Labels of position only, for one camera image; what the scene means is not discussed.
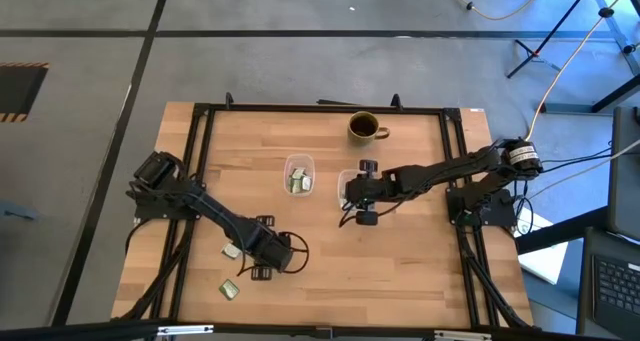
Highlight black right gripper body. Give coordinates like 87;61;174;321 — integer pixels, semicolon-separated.
345;173;389;212

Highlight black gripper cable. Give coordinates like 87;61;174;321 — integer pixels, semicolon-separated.
338;200;401;229
238;230;311;277

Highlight dark grey panel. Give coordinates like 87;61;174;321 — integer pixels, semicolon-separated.
607;105;640;242

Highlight yellow cable with black ball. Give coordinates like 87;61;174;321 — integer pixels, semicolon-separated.
524;0;640;142
414;0;554;22

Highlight black aluminium table frame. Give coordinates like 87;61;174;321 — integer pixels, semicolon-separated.
114;91;536;332

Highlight black support bar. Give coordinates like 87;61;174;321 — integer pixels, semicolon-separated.
514;205;609;255

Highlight blue-grey floor object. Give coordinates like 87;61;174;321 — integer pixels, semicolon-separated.
0;199;40;222

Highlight black floor hatch striped border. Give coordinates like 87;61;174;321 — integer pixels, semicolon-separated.
0;62;50;124

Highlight green glass jar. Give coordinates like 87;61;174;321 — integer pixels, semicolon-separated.
347;110;391;146

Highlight black arm base cables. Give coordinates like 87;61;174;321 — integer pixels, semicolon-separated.
539;140;616;175

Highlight black beam with silver brackets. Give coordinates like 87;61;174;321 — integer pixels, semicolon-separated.
0;316;640;341

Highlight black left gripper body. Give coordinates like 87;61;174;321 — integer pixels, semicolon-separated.
245;225;295;273

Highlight clear plastic container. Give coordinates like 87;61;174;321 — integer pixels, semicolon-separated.
337;168;362;210
282;153;316;198

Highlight white cable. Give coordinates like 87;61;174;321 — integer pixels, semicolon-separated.
527;138;640;200

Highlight white sheet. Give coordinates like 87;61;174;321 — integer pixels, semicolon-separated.
516;206;570;286

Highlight black cable bundle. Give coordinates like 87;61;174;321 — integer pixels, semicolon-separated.
457;223;534;330
119;215;194;322

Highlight black laptop keyboard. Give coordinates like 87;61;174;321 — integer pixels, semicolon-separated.
579;225;640;340

